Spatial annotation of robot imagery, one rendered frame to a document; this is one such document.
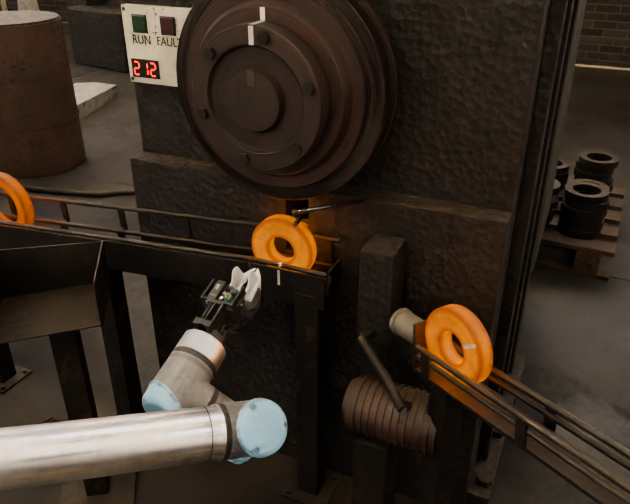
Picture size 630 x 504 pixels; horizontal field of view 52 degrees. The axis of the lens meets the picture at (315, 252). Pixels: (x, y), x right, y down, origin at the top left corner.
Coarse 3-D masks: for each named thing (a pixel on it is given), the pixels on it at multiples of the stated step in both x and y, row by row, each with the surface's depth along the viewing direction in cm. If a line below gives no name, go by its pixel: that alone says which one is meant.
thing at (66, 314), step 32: (0, 256) 155; (32, 256) 156; (64, 256) 158; (96, 256) 160; (0, 288) 159; (32, 288) 160; (64, 288) 162; (96, 288) 143; (0, 320) 151; (32, 320) 150; (64, 320) 149; (96, 320) 148; (64, 352) 155; (64, 384) 160; (96, 416) 171; (96, 480) 176; (128, 480) 183
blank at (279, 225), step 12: (276, 216) 148; (288, 216) 148; (264, 228) 149; (276, 228) 148; (288, 228) 146; (300, 228) 146; (252, 240) 152; (264, 240) 151; (288, 240) 148; (300, 240) 146; (312, 240) 148; (264, 252) 152; (276, 252) 154; (300, 252) 148; (312, 252) 147; (300, 264) 149; (312, 264) 151
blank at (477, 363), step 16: (448, 304) 124; (432, 320) 125; (448, 320) 121; (464, 320) 117; (432, 336) 126; (448, 336) 126; (464, 336) 118; (480, 336) 116; (432, 352) 128; (448, 352) 125; (464, 352) 119; (480, 352) 115; (464, 368) 120; (480, 368) 116
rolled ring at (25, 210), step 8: (0, 176) 180; (8, 176) 180; (0, 184) 180; (8, 184) 179; (16, 184) 180; (8, 192) 180; (16, 192) 179; (24, 192) 181; (16, 200) 180; (24, 200) 180; (24, 208) 180; (32, 208) 183; (0, 216) 189; (24, 216) 181; (32, 216) 184; (0, 224) 188; (32, 224) 186
